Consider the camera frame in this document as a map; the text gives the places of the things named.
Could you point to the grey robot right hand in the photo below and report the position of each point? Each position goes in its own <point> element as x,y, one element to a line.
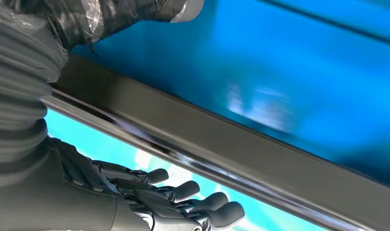
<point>54,197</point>

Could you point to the blue metal shelf rack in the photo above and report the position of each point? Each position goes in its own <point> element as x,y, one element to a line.
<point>277,47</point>

